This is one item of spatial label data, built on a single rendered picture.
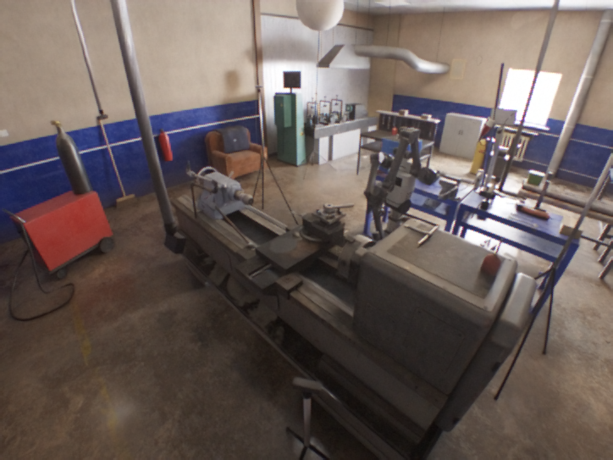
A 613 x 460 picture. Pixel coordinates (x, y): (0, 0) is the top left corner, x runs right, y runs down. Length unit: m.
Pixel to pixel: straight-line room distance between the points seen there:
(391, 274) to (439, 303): 0.21
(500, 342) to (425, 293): 0.31
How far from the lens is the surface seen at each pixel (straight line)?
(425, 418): 1.66
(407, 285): 1.15
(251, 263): 1.91
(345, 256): 1.48
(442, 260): 1.27
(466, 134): 8.08
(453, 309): 1.12
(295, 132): 6.05
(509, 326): 1.20
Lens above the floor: 2.05
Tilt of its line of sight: 32 degrees down
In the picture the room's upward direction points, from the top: straight up
